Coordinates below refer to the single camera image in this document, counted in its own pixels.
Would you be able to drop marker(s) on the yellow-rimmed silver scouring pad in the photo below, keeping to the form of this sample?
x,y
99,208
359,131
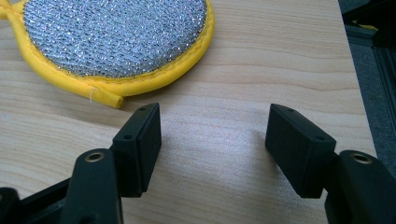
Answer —
x,y
115,37

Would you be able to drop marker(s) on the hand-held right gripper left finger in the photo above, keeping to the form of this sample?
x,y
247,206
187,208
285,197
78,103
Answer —
x,y
134,155

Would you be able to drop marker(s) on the black metal frame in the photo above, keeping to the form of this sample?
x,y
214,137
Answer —
x,y
378,34

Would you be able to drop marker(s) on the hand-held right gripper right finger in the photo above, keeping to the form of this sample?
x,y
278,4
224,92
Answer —
x,y
299,149

